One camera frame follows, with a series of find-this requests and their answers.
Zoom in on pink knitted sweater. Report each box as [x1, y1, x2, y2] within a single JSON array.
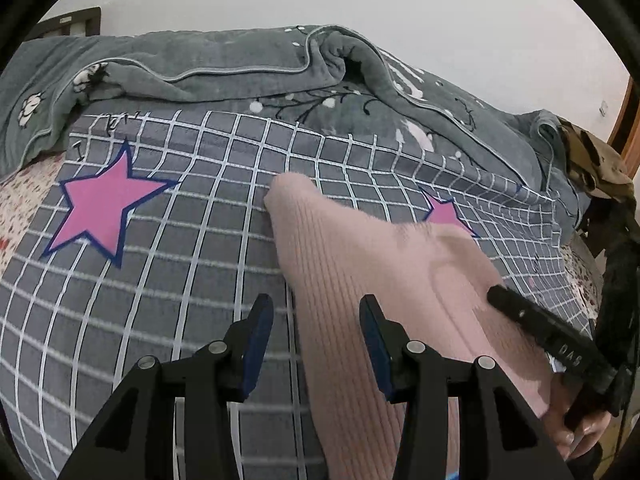
[[264, 172, 573, 480]]

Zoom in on person's right hand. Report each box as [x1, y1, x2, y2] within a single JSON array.
[[552, 385, 612, 461]]

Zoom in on grey checked star-print bedsheet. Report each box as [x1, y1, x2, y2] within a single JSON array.
[[0, 110, 596, 480]]

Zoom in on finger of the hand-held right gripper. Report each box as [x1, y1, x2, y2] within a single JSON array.
[[487, 285, 556, 351]]

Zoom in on wooden door frame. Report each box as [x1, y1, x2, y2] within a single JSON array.
[[607, 77, 640, 171]]

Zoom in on grey-green floral quilt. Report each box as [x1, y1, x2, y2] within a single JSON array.
[[0, 24, 593, 228]]

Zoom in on dark wooden headboard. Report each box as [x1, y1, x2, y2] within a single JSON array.
[[25, 6, 103, 41]]

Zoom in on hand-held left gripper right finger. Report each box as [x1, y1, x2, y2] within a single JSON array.
[[359, 294, 576, 480]]

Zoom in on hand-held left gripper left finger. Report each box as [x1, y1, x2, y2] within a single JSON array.
[[57, 294, 275, 480]]

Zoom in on camouflage cloth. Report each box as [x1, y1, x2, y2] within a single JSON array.
[[555, 117, 636, 203]]

